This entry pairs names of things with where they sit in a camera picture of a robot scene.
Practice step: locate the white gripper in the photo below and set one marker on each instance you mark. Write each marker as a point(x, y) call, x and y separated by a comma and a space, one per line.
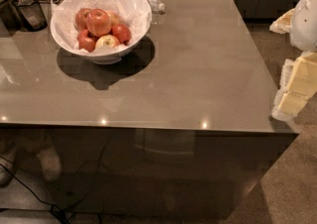
point(305, 20)

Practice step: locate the red apple front left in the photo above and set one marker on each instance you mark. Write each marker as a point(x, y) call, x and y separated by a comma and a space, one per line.
point(86, 41)

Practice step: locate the yellow-red apple front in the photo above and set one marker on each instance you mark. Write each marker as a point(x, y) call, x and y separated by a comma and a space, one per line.
point(107, 41)

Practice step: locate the red apple back left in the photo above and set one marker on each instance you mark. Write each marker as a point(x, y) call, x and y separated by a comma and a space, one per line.
point(81, 18)

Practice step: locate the pale apple back right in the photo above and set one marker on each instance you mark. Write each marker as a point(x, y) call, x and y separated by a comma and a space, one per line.
point(114, 17)

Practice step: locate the red apple right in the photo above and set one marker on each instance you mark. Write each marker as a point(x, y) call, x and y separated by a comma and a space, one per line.
point(122, 33)

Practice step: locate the clear plastic water bottle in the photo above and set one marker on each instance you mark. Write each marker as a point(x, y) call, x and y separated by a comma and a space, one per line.
point(156, 6)

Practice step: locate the large red top apple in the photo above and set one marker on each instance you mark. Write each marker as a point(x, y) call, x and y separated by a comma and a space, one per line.
point(98, 22)

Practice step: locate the dark scoop with handle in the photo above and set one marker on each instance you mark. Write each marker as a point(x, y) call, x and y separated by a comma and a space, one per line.
point(31, 14)

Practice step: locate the white bowl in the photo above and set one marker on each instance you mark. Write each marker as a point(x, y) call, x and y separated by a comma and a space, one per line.
point(102, 31)

